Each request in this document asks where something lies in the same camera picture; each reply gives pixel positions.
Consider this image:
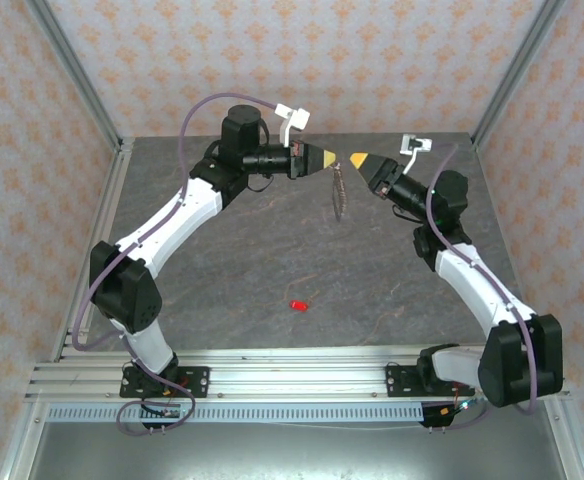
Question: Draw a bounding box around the red key tag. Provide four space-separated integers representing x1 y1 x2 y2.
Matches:
289 294 319 314

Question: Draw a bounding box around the grey sheet metal panel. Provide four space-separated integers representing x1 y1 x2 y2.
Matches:
26 422 568 480

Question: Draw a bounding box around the aluminium frame post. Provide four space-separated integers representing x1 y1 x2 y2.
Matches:
470 0 567 147
24 0 124 152

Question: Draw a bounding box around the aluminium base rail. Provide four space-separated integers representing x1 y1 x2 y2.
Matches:
24 347 572 404

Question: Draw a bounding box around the slotted grey cable duct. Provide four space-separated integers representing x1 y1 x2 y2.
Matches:
46 403 426 426

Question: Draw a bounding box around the aluminium frame rail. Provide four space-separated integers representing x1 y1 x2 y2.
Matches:
0 399 49 480
541 397 584 480

